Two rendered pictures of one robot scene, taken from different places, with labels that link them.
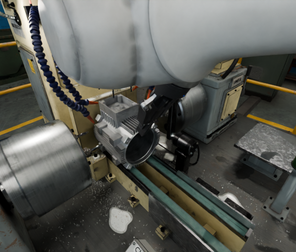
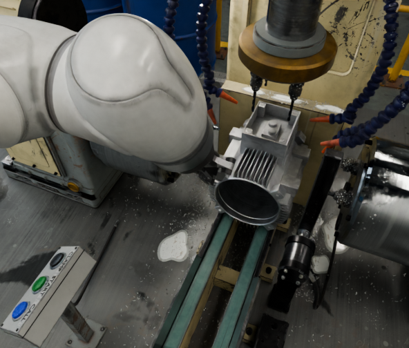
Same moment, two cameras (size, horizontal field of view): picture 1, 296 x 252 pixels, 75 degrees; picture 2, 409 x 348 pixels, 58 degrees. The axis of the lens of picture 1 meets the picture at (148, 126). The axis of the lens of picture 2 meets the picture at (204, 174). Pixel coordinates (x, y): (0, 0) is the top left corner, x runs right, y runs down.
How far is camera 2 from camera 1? 0.50 m
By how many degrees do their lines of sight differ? 49
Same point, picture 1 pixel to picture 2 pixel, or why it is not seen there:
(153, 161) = (260, 237)
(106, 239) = (145, 246)
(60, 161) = not seen: hidden behind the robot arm
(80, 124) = (226, 113)
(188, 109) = (372, 225)
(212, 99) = not seen: outside the picture
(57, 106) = (230, 72)
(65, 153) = not seen: hidden behind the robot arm
